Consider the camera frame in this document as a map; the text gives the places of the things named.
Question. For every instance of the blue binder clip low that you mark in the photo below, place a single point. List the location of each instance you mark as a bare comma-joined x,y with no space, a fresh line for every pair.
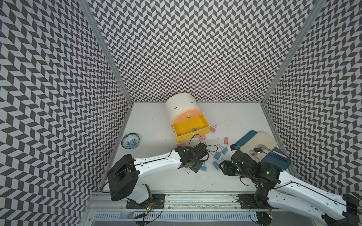
203,168

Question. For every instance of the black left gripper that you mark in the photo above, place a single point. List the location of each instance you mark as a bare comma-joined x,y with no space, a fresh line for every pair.
197,167

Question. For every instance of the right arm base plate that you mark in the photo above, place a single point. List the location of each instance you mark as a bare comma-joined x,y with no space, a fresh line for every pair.
247,201

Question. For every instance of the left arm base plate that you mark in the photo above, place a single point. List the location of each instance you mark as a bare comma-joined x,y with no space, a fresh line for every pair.
157,199

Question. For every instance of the pink binder clip far right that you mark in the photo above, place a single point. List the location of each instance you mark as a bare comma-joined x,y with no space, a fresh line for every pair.
213,128

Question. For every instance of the blue binder clip right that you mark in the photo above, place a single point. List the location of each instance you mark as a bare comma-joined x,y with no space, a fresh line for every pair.
223,149

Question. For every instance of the metal spoon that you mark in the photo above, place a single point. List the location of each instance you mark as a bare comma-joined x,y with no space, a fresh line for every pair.
259,149

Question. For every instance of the blue patterned bowl far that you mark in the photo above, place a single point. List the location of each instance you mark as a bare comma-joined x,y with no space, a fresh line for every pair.
130,141

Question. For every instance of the yellow drawer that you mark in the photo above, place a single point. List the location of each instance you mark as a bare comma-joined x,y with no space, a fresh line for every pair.
183,130

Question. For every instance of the blue binder clip mid right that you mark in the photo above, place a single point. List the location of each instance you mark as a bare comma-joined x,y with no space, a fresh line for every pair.
216,164

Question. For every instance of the beige cloth napkin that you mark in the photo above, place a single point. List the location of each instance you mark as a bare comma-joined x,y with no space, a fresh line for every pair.
252,139

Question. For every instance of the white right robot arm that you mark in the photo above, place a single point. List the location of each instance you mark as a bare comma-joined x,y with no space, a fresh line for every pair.
277,189

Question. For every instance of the white round drawer cabinet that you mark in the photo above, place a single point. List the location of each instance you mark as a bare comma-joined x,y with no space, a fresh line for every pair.
179,103

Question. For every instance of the pink handled utensil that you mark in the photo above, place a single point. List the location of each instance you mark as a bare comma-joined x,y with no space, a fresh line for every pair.
277,153

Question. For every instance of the orange top drawer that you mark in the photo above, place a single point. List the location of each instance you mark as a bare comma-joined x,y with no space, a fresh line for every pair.
188,114

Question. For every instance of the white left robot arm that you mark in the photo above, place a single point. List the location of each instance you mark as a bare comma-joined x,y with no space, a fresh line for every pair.
123,178

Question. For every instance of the aluminium front rail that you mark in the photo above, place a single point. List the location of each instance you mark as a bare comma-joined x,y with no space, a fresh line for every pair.
173,202

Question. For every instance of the blue binder clip centre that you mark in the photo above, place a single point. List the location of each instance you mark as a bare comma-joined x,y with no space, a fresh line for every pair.
217,155

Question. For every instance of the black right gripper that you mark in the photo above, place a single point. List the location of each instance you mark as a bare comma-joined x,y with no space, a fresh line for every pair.
227,165

